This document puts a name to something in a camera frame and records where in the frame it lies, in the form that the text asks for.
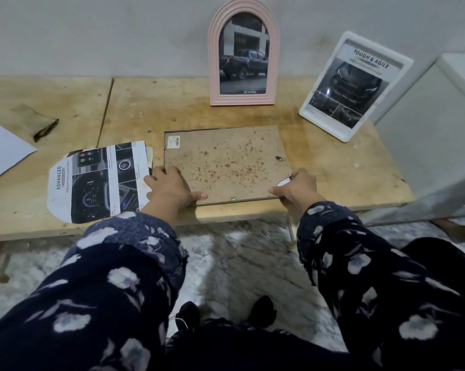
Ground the person's right hand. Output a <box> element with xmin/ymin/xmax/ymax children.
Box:
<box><xmin>268</xmin><ymin>167</ymin><xmax>326</xmax><ymax>215</ymax></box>

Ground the person's left hand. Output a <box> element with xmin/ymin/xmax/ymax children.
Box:
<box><xmin>143</xmin><ymin>165</ymin><xmax>209</xmax><ymax>213</ymax></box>

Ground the brown speckled backing board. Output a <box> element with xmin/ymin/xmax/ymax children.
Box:
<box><xmin>164</xmin><ymin>125</ymin><xmax>293</xmax><ymax>207</ymax></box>

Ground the arched car dashboard print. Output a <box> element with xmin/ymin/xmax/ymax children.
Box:
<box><xmin>46</xmin><ymin>141</ymin><xmax>153</xmax><ymax>225</ymax></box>

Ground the white picture frame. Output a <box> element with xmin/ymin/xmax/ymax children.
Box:
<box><xmin>298</xmin><ymin>31</ymin><xmax>414</xmax><ymax>143</ymax></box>

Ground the brown wiping cloth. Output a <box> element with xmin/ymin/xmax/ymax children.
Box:
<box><xmin>10</xmin><ymin>103</ymin><xmax>60</xmax><ymax>143</ymax></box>

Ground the white logo print sheet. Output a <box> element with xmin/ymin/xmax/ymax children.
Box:
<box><xmin>0</xmin><ymin>116</ymin><xmax>38</xmax><ymax>187</ymax></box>

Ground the pink arched picture frame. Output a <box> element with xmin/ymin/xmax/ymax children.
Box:
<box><xmin>207</xmin><ymin>0</ymin><xmax>281</xmax><ymax>107</ymax></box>

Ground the person's right forearm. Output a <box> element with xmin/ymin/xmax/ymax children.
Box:
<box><xmin>294</xmin><ymin>196</ymin><xmax>465</xmax><ymax>371</ymax></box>

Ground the person's left forearm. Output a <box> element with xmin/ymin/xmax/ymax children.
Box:
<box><xmin>0</xmin><ymin>204</ymin><xmax>189</xmax><ymax>371</ymax></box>

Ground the person's left foot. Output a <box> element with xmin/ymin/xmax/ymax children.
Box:
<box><xmin>174</xmin><ymin>301</ymin><xmax>201</xmax><ymax>332</ymax></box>

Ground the person's foot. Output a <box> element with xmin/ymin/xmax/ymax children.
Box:
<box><xmin>247</xmin><ymin>295</ymin><xmax>278</xmax><ymax>329</ymax></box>
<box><xmin>174</xmin><ymin>301</ymin><xmax>201</xmax><ymax>332</ymax></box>

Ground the person's right foot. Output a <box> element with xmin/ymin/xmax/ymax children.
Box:
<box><xmin>247</xmin><ymin>295</ymin><xmax>278</xmax><ymax>329</ymax></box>

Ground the person's dark floral dress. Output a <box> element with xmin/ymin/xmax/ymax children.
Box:
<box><xmin>164</xmin><ymin>318</ymin><xmax>372</xmax><ymax>371</ymax></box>

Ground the white cabinet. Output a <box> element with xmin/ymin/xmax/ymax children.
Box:
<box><xmin>359</xmin><ymin>53</ymin><xmax>465</xmax><ymax>227</ymax></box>

